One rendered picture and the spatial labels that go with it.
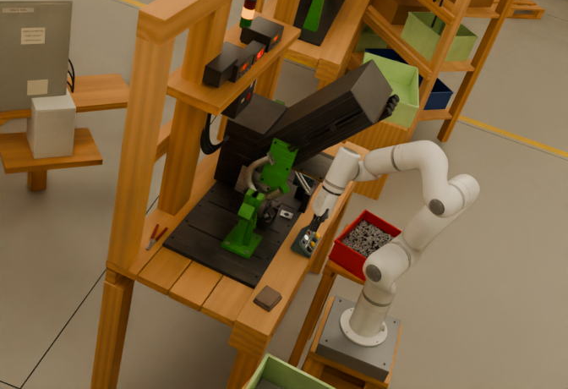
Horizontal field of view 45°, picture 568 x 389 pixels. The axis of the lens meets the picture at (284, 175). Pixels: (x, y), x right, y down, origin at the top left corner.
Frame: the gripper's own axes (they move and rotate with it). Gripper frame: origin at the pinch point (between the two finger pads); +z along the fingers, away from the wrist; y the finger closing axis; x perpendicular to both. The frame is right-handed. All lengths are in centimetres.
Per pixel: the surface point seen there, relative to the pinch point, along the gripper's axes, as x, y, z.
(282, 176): -4.8, -44.2, -0.9
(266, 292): -4.1, -3.8, 33.6
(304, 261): 14.1, -25.8, 25.8
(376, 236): 51, -48, 12
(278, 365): -1, 30, 42
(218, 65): -52, -26, -38
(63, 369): -59, -57, 129
